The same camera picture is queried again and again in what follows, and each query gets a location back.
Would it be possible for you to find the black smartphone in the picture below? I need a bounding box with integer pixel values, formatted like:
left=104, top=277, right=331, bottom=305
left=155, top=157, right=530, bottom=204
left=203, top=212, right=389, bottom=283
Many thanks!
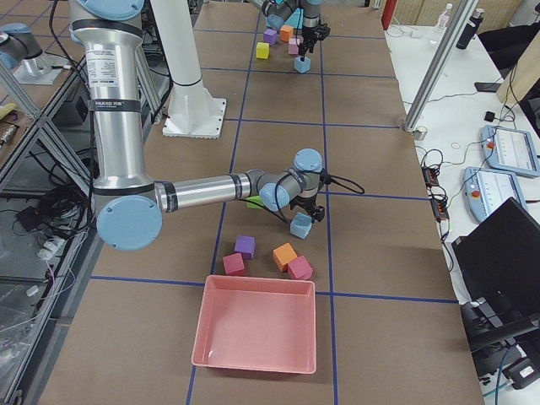
left=473, top=82, right=500, bottom=93

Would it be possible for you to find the purple foam block near cyan bin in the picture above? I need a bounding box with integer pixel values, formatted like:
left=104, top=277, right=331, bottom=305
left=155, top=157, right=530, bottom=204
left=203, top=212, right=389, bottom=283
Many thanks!
left=263, top=28, right=278, bottom=46

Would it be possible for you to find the red plastic bin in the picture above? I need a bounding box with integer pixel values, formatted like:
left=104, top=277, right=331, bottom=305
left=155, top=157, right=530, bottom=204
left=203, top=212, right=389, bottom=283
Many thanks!
left=192, top=275, right=316, bottom=375

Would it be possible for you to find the dark pink foam block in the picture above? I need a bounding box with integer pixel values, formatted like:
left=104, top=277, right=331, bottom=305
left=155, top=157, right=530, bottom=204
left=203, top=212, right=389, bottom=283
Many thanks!
left=223, top=253, right=246, bottom=277

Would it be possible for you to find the light blue block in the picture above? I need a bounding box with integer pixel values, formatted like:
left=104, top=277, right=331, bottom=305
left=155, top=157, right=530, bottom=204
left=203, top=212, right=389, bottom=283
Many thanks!
left=289, top=212, right=312, bottom=240
left=294, top=56, right=311, bottom=73

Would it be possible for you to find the black water bottle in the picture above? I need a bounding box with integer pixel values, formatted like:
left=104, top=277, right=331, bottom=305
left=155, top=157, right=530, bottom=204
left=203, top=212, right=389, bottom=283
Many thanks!
left=456, top=8, right=485, bottom=50

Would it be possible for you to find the aluminium frame post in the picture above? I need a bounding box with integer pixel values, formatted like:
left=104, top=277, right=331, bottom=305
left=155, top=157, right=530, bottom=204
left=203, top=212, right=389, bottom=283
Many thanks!
left=402, top=0, right=478, bottom=141

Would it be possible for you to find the cyan plastic bin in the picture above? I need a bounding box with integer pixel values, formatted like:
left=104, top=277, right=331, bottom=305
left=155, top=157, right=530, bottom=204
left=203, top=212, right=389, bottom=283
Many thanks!
left=285, top=8, right=303, bottom=30

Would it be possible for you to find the white pillar with base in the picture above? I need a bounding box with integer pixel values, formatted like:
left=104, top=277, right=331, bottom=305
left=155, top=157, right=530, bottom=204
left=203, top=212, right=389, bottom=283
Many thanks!
left=151, top=0, right=227, bottom=139

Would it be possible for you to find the black laptop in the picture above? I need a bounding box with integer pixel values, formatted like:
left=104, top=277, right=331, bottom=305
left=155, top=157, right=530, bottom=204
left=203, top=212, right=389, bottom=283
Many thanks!
left=452, top=197, right=539, bottom=316

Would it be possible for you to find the purple foam block near red bin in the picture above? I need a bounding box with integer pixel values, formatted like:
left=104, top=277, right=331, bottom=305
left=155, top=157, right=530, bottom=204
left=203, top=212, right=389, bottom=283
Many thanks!
left=235, top=235, right=256, bottom=260

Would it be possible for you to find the orange foam block near red bin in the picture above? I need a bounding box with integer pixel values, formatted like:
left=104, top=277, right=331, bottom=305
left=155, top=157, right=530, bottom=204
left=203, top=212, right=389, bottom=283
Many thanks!
left=273, top=243, right=298, bottom=273

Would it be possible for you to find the yellow foam block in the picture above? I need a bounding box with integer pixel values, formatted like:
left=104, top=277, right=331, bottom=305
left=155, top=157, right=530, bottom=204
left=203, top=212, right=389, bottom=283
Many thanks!
left=256, top=41, right=270, bottom=60

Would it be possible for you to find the light pink foam block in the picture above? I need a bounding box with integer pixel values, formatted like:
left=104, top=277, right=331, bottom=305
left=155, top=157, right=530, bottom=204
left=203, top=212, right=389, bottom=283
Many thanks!
left=288, top=37, right=301, bottom=56

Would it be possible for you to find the teach pendant near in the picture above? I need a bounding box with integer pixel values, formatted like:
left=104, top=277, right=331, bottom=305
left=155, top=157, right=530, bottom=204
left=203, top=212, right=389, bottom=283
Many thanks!
left=463, top=166, right=527, bottom=222

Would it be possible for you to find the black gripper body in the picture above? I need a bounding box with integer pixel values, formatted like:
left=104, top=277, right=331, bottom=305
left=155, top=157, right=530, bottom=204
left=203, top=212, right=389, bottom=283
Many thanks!
left=291, top=185, right=322, bottom=216
left=302, top=23, right=330, bottom=46

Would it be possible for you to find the green foam block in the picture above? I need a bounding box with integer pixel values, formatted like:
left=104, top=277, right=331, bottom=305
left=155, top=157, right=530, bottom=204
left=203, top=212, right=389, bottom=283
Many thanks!
left=246, top=196, right=265, bottom=209

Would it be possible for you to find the magenta foam block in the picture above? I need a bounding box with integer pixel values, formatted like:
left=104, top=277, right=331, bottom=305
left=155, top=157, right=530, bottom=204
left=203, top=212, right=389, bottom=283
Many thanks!
left=287, top=256, right=313, bottom=280

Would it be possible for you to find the teach pendant far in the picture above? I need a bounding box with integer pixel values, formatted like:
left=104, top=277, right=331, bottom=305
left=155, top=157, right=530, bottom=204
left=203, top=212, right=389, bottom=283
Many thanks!
left=480, top=125, right=539, bottom=178

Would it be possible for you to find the orange foam block near cyan bin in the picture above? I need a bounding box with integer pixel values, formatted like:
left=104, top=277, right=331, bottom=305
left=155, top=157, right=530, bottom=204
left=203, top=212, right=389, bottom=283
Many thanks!
left=279, top=24, right=294, bottom=43

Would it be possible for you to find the teach pendant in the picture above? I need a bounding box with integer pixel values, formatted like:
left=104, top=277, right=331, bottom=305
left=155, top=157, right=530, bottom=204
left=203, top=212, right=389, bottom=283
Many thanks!
left=463, top=166, right=527, bottom=222
left=480, top=125, right=539, bottom=178

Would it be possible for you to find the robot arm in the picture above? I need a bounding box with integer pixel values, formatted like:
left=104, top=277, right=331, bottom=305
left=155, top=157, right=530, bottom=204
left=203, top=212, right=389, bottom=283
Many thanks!
left=248, top=0, right=331, bottom=60
left=70, top=1, right=327, bottom=251

